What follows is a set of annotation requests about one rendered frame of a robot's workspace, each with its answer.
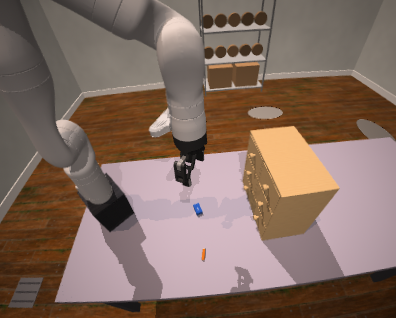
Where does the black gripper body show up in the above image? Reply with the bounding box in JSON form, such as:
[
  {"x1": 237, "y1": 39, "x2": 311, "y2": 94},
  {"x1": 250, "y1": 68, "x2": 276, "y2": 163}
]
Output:
[{"x1": 173, "y1": 131, "x2": 207, "y2": 163}]

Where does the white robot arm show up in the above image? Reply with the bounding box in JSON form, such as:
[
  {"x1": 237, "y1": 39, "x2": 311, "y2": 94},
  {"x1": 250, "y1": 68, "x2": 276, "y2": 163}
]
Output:
[{"x1": 0, "y1": 0, "x2": 206, "y2": 204}]

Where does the tan wooden chest of drawers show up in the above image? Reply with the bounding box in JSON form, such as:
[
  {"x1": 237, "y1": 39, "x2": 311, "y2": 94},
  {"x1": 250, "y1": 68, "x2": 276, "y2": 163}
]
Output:
[{"x1": 249, "y1": 126, "x2": 340, "y2": 241}]

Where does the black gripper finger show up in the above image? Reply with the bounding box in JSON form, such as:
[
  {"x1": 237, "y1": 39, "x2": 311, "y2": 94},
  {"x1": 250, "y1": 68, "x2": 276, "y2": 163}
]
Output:
[
  {"x1": 173, "y1": 151, "x2": 198, "y2": 187},
  {"x1": 196, "y1": 146, "x2": 205, "y2": 161}
]

